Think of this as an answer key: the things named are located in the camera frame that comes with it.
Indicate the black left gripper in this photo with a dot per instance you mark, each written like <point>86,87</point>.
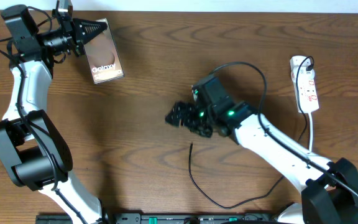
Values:
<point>73,30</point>

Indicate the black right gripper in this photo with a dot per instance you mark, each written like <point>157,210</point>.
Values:
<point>188,109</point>

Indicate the Galaxy S25 Ultra smartphone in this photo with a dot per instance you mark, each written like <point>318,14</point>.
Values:
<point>103,57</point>

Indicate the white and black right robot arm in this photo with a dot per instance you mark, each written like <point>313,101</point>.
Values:
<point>329,190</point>

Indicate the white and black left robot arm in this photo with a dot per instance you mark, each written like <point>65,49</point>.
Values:
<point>33,152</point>

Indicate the white power strip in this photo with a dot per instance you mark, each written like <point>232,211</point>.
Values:
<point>302,76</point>

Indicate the black mounting rail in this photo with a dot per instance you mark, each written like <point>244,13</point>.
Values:
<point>136,218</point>

